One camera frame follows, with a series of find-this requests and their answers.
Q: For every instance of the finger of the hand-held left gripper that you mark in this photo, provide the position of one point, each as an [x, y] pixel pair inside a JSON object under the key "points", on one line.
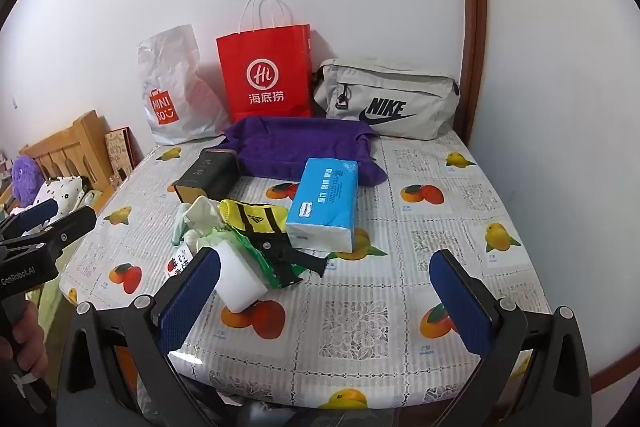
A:
{"points": [[70, 224], [35, 214]]}

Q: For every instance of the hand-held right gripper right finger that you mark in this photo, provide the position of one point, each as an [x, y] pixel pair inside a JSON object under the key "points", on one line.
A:
{"points": [[460, 307]]}

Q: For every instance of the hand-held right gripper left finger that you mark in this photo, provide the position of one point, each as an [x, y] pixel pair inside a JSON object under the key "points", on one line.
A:
{"points": [[192, 302]]}

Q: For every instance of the green snack packet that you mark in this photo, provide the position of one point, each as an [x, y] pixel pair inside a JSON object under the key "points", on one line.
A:
{"points": [[255, 259]]}

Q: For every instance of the yellow black sock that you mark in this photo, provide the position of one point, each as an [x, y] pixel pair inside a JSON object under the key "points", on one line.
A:
{"points": [[250, 219]]}

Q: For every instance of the blue tissue pack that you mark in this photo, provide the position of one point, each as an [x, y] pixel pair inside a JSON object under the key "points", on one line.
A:
{"points": [[322, 202]]}

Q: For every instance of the person's left hand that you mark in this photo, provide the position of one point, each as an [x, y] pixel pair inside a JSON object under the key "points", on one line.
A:
{"points": [[30, 347]]}

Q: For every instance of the purple plush toy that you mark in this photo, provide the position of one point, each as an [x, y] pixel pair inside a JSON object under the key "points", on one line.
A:
{"points": [[25, 179]]}

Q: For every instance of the small white printed packet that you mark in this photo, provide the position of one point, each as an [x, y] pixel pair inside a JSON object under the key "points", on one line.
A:
{"points": [[180, 261]]}

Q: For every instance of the fruit print tablecloth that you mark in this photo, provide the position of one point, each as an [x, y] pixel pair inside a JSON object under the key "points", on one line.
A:
{"points": [[380, 307]]}

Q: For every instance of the brown patterned book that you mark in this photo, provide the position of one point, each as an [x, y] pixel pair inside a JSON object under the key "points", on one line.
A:
{"points": [[119, 152]]}

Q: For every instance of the dark green box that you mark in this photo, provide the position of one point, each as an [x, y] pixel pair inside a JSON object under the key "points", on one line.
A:
{"points": [[207, 174]]}

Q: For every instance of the white plastic bag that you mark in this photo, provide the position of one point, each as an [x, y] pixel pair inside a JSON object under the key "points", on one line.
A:
{"points": [[175, 97]]}

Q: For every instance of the purple towel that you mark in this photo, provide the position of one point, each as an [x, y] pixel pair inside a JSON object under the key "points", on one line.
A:
{"points": [[290, 147]]}

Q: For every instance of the grey waist bag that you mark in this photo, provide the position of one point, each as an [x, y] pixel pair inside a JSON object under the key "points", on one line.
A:
{"points": [[390, 102]]}

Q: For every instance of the red paper bag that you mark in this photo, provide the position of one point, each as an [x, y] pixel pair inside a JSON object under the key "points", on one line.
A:
{"points": [[265, 72]]}

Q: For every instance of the brown wooden door frame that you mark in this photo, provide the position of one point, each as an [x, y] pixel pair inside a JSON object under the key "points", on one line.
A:
{"points": [[472, 7]]}

